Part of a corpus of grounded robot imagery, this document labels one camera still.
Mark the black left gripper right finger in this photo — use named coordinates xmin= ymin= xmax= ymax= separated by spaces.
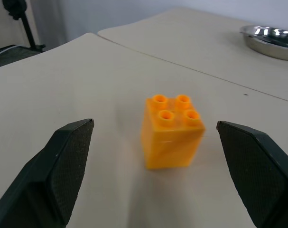
xmin=216 ymin=120 xmax=288 ymax=228

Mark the black tripod stand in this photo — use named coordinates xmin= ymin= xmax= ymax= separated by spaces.
xmin=3 ymin=0 xmax=46 ymax=52

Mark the round stainless steel tray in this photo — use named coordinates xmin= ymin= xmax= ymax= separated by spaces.
xmin=239 ymin=24 xmax=288 ymax=62

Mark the orange studded building block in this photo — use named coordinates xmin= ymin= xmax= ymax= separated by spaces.
xmin=140 ymin=94 xmax=206 ymax=170

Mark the white cable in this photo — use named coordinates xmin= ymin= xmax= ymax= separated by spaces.
xmin=0 ymin=45 xmax=19 ymax=59

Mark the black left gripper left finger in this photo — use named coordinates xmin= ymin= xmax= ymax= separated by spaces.
xmin=0 ymin=118 xmax=95 ymax=228

